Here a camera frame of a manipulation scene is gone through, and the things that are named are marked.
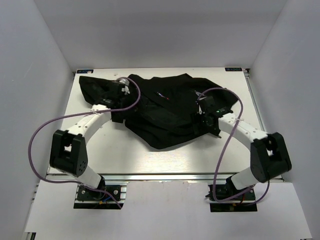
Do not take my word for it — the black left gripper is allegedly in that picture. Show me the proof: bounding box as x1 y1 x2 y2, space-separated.
117 88 145 117

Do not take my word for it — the black zip jacket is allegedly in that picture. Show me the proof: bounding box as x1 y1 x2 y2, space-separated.
79 73 238 150

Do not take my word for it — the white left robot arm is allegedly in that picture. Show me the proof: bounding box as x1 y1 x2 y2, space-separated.
49 78 130 200

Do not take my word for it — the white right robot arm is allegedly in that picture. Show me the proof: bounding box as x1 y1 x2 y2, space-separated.
192 96 292 200

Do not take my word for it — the blue left corner label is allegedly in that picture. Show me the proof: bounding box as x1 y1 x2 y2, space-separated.
76 69 94 74

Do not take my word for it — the blue corner label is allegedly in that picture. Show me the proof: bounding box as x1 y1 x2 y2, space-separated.
76 69 94 74
224 67 243 72

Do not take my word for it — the blue right corner label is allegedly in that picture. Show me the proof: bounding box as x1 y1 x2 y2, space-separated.
224 67 243 72

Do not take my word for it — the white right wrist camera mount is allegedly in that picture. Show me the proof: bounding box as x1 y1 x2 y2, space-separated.
196 96 207 115

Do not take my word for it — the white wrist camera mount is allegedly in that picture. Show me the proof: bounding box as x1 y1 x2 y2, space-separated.
196 96 207 115
115 78 130 95

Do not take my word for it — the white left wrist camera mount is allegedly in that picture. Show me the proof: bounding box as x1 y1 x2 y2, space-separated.
115 78 130 95

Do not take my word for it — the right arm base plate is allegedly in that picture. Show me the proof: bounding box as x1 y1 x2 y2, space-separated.
206 182 258 213

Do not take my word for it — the aluminium front table rail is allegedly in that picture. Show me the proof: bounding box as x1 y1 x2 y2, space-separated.
34 171 285 187

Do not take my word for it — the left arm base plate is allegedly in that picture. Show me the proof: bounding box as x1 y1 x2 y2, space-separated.
73 181 127 210

